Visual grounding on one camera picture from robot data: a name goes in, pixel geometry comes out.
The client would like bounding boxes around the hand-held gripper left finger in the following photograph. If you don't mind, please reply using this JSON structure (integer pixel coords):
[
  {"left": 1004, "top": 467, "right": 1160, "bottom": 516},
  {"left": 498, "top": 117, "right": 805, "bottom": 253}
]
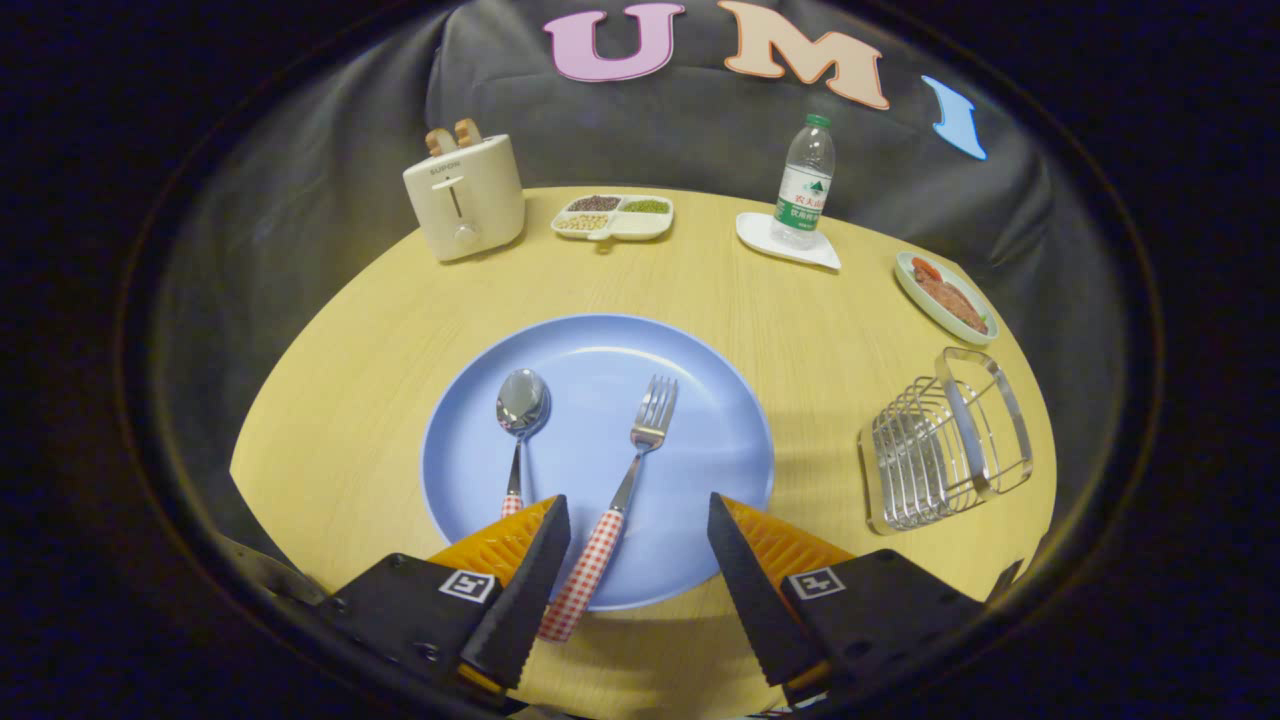
[{"left": 320, "top": 494, "right": 572, "bottom": 703}]

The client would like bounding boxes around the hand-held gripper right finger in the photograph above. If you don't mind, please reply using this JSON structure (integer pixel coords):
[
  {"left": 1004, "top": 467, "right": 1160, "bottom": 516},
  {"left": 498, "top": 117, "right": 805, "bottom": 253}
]
[{"left": 707, "top": 492, "right": 1023, "bottom": 707}]

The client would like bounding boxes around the spoon with red checked handle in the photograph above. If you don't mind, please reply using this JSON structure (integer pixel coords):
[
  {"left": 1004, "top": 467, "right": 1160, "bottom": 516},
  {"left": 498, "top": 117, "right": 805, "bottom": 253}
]
[{"left": 495, "top": 368, "right": 551, "bottom": 519}]

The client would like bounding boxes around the fork with red checked handle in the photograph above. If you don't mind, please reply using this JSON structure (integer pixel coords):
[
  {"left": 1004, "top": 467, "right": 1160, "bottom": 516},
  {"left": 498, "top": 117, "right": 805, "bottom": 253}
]
[{"left": 537, "top": 375, "right": 679, "bottom": 643}]

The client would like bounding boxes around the blue round plate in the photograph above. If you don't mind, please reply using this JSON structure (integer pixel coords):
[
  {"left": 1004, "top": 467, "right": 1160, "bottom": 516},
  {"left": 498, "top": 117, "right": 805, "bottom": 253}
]
[{"left": 421, "top": 313, "right": 776, "bottom": 612}]

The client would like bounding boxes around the green plate with meat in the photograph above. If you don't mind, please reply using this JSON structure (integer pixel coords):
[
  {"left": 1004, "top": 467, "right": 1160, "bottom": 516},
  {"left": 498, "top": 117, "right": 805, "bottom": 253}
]
[{"left": 894, "top": 250, "right": 1000, "bottom": 347}]

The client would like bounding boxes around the white square coaster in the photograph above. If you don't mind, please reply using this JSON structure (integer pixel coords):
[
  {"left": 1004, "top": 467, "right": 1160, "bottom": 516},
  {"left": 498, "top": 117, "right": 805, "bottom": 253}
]
[{"left": 736, "top": 211, "right": 842, "bottom": 272}]

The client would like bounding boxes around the white divided dish with beans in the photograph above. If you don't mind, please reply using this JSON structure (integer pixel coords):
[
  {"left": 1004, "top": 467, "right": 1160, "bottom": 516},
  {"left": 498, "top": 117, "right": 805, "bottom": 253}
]
[{"left": 551, "top": 193, "right": 675, "bottom": 252}]

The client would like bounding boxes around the cream toaster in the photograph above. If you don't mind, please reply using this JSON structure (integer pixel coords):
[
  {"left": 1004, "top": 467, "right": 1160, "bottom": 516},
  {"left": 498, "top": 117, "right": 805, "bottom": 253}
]
[{"left": 403, "top": 133, "right": 526, "bottom": 263}]

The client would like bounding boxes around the clear water bottle green cap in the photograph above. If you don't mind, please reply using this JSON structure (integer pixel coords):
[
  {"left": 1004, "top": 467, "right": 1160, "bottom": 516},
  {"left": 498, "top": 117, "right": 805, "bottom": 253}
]
[{"left": 770, "top": 113, "right": 837, "bottom": 251}]

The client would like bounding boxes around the metal wire drainer basket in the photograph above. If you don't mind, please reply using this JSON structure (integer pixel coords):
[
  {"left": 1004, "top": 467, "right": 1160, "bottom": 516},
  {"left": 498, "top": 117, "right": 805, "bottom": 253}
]
[{"left": 858, "top": 346, "right": 1035, "bottom": 536}]

